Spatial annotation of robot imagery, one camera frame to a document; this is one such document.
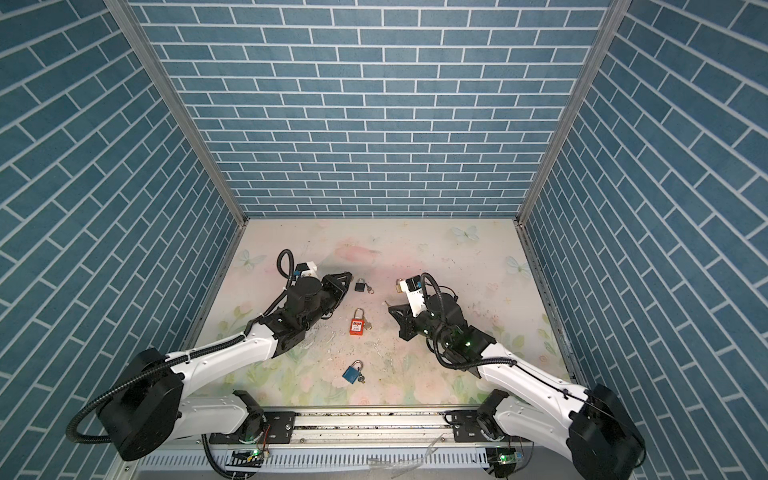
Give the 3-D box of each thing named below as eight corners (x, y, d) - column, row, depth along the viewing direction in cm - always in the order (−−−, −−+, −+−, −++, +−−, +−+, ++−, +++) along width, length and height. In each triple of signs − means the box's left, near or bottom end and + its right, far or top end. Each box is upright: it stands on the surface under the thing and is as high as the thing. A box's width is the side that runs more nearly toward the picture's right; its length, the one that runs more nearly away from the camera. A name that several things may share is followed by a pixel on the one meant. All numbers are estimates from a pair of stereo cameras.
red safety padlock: (350, 335, 92) (349, 332, 90) (352, 310, 97) (352, 307, 96) (364, 335, 92) (363, 332, 90) (366, 310, 97) (365, 307, 96)
